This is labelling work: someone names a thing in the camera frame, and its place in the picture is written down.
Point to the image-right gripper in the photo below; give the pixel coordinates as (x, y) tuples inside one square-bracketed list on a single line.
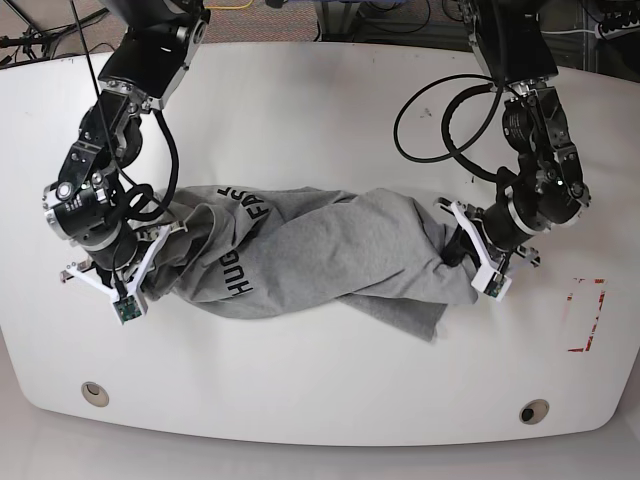
[(493, 239)]

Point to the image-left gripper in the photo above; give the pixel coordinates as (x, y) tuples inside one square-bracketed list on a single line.
[(129, 262)]

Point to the grey printed T-shirt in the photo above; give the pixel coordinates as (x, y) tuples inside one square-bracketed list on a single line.
[(255, 254)]

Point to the red tape rectangle marking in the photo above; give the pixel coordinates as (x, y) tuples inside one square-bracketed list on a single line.
[(581, 314)]

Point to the white power strip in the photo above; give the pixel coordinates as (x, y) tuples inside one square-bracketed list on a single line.
[(618, 24)]

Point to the black tripod legs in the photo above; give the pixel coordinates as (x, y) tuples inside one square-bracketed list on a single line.
[(37, 45)]

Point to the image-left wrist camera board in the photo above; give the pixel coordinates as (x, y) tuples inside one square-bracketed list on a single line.
[(129, 308)]

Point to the left table cable grommet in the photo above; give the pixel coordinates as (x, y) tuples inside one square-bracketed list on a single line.
[(95, 394)]

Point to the table cable grommet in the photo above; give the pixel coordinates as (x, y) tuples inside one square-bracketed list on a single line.
[(534, 412), (95, 394)]

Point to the right table cable grommet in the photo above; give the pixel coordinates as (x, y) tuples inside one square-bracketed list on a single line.
[(534, 412)]

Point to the grey metal frame leg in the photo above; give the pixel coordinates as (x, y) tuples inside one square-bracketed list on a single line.
[(337, 19)]

